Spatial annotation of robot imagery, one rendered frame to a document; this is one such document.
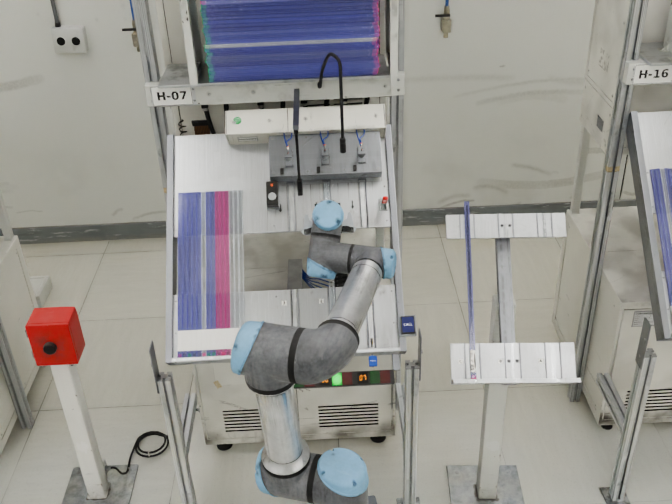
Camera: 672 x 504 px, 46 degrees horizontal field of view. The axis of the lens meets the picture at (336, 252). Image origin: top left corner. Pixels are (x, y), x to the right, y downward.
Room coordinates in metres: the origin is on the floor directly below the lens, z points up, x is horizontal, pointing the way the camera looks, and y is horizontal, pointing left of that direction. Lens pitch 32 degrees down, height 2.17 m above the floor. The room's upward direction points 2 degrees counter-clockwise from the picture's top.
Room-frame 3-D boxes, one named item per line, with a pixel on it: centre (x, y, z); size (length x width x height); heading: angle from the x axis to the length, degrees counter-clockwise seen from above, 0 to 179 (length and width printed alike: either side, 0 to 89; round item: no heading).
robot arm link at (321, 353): (1.43, -0.03, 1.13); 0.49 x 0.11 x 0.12; 163
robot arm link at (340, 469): (1.30, 0.01, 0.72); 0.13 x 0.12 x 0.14; 73
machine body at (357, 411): (2.41, 0.16, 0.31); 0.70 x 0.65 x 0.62; 91
